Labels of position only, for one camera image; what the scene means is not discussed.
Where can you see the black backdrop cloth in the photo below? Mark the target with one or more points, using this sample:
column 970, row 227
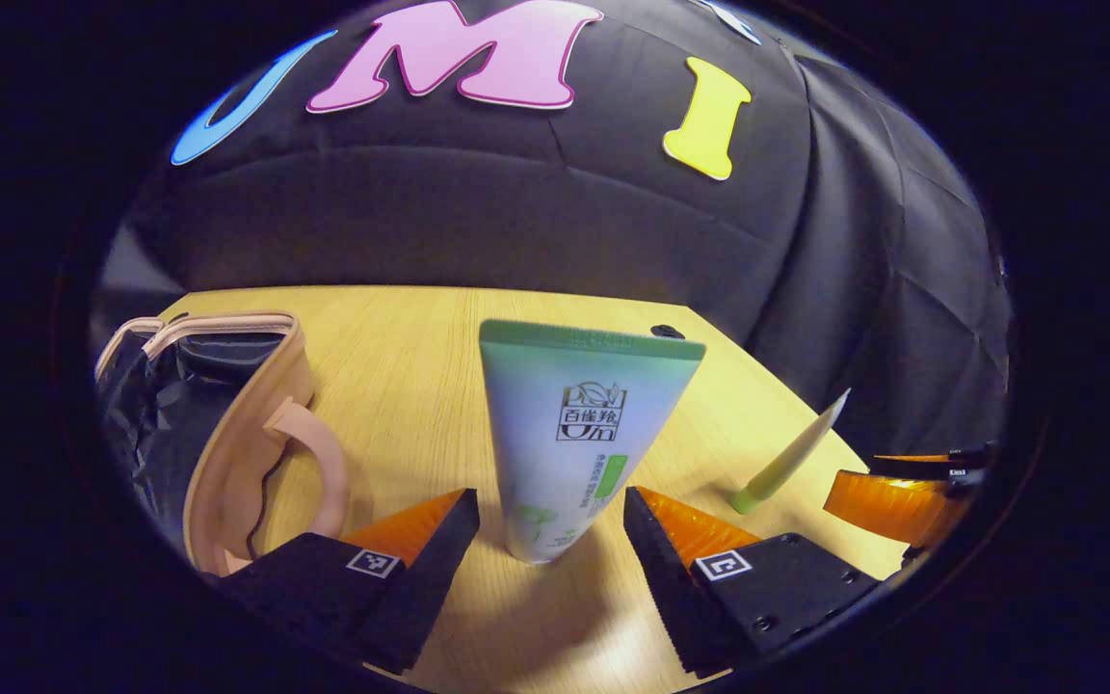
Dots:
column 516, row 222

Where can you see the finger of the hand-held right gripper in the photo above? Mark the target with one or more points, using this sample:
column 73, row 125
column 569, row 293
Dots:
column 940, row 467
column 892, row 506

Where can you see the pink suitcase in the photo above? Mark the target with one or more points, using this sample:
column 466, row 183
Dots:
column 247, row 463

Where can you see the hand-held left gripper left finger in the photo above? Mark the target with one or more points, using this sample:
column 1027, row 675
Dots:
column 430, row 578

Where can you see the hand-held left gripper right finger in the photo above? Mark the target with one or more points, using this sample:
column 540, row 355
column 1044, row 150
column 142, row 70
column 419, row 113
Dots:
column 661, row 578

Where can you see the small white green tube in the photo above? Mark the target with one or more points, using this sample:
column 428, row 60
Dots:
column 786, row 463

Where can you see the large white green tube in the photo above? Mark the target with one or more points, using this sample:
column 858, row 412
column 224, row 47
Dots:
column 584, row 434

